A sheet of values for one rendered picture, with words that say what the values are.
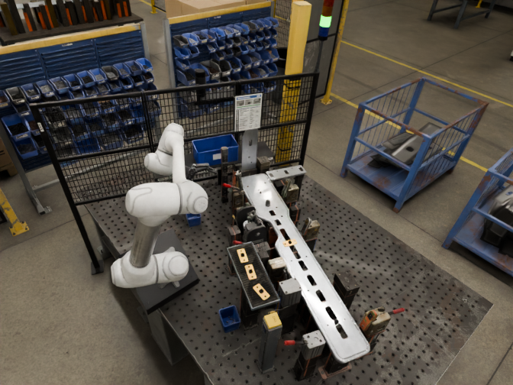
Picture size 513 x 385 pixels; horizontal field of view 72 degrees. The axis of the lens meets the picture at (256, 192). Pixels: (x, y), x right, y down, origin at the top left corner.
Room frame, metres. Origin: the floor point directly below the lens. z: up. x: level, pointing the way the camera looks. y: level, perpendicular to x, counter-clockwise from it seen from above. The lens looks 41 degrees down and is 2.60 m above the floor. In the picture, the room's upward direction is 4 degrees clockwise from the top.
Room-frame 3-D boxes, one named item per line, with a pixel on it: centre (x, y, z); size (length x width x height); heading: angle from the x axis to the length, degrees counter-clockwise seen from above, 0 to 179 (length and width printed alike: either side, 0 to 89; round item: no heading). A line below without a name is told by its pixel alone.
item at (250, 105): (2.36, 0.11, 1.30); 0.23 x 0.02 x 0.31; 114
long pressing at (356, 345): (1.37, -0.23, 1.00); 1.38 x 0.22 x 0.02; 24
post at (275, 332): (0.80, -0.11, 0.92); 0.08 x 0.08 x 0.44; 24
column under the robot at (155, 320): (1.26, 0.50, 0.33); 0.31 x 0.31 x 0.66; 44
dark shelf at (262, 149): (2.13, 0.33, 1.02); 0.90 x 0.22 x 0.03; 114
